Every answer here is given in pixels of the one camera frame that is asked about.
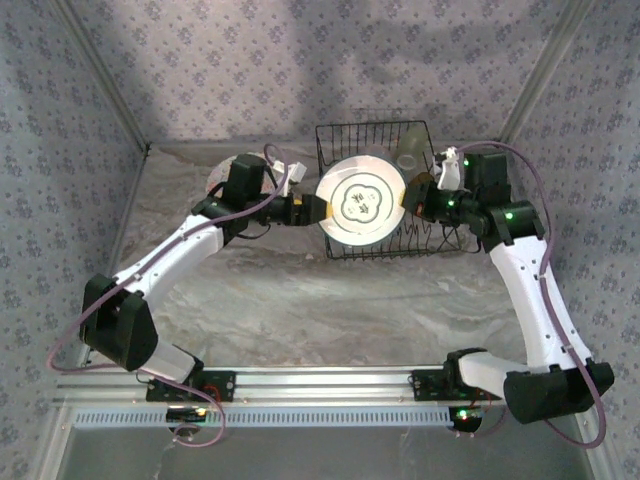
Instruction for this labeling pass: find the controller board with LED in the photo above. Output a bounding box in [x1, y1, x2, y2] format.
[166, 405, 209, 426]
[448, 405, 484, 432]

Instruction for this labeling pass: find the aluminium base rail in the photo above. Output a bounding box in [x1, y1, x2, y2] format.
[54, 367, 506, 401]

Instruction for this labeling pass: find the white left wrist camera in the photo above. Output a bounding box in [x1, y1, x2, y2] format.
[274, 159, 309, 197]

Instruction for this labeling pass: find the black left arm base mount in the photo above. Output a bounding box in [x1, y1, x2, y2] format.
[145, 368, 237, 404]

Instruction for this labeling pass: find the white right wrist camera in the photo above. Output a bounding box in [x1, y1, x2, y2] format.
[432, 146, 470, 192]

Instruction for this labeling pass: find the black wire dish rack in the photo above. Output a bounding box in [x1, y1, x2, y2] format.
[314, 119, 462, 261]

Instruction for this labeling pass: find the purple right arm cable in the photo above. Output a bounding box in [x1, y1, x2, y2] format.
[452, 142, 607, 450]

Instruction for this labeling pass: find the slotted grey cable duct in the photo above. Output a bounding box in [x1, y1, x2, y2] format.
[72, 404, 454, 429]

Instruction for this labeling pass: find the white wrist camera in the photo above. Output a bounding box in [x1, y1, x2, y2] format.
[274, 159, 309, 197]
[432, 146, 470, 192]

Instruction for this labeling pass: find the aluminium frame post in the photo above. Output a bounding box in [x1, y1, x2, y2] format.
[497, 0, 596, 146]
[52, 0, 151, 156]

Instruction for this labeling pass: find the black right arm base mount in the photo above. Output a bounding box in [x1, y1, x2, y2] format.
[410, 368, 501, 401]

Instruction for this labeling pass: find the pale green textured glass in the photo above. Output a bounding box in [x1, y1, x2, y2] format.
[397, 123, 431, 159]

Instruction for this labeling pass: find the white plate with teal rim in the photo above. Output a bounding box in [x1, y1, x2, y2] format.
[314, 154, 407, 247]

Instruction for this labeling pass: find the plate with colourful squiggles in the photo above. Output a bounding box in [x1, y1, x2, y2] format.
[206, 153, 282, 197]

